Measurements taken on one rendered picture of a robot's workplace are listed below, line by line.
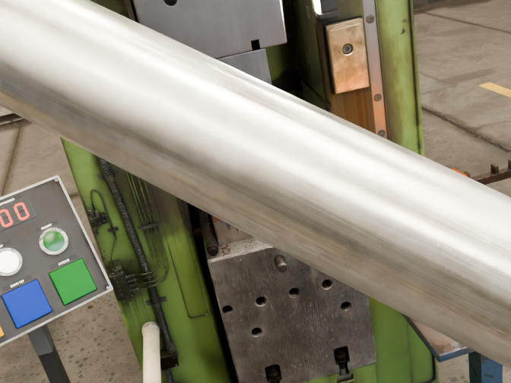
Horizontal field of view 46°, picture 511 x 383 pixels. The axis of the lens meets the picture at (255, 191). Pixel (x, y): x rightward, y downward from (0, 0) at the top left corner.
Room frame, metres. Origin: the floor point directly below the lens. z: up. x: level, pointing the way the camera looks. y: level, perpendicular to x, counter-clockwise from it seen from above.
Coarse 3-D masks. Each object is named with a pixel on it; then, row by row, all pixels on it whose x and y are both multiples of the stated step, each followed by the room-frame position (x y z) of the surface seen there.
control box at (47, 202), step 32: (32, 192) 1.19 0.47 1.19; (64, 192) 1.21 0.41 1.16; (0, 224) 1.13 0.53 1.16; (32, 224) 1.15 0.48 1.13; (64, 224) 1.17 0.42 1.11; (32, 256) 1.11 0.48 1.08; (64, 256) 1.13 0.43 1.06; (96, 256) 1.14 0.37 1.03; (0, 288) 1.06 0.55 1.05; (0, 320) 1.02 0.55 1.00
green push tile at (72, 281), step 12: (72, 264) 1.11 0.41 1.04; (84, 264) 1.12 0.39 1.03; (60, 276) 1.09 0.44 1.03; (72, 276) 1.10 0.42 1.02; (84, 276) 1.11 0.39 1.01; (60, 288) 1.08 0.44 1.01; (72, 288) 1.08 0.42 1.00; (84, 288) 1.09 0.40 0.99; (96, 288) 1.10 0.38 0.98; (72, 300) 1.07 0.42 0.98
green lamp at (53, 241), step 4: (52, 232) 1.15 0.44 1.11; (56, 232) 1.15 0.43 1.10; (44, 236) 1.14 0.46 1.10; (48, 236) 1.14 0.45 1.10; (52, 236) 1.14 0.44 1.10; (56, 236) 1.14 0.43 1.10; (60, 236) 1.15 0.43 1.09; (44, 240) 1.13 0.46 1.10; (48, 240) 1.14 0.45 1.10; (52, 240) 1.14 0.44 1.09; (56, 240) 1.14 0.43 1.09; (60, 240) 1.14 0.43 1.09; (64, 240) 1.14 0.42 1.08; (44, 244) 1.13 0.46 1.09; (48, 244) 1.13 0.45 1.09; (52, 244) 1.13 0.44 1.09; (56, 244) 1.13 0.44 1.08; (60, 244) 1.14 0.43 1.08; (48, 248) 1.13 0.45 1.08; (52, 248) 1.13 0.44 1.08; (56, 248) 1.13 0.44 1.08; (60, 248) 1.13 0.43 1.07
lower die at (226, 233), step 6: (216, 222) 1.28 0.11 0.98; (222, 222) 1.28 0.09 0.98; (216, 228) 1.28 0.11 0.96; (222, 228) 1.28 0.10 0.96; (228, 228) 1.28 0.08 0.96; (234, 228) 1.29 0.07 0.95; (216, 234) 1.28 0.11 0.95; (222, 234) 1.28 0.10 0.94; (228, 234) 1.28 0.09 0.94; (234, 234) 1.28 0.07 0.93; (240, 234) 1.29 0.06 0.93; (246, 234) 1.29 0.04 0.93; (222, 240) 1.28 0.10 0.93; (228, 240) 1.28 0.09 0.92; (234, 240) 1.28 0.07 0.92
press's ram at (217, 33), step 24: (144, 0) 1.28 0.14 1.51; (168, 0) 1.29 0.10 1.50; (192, 0) 1.29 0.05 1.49; (216, 0) 1.29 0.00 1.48; (240, 0) 1.29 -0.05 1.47; (264, 0) 1.30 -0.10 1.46; (144, 24) 1.28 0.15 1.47; (168, 24) 1.28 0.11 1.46; (192, 24) 1.29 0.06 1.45; (216, 24) 1.29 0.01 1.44; (240, 24) 1.29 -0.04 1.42; (264, 24) 1.30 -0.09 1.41; (192, 48) 1.29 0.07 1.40; (216, 48) 1.29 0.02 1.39; (240, 48) 1.29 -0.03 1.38
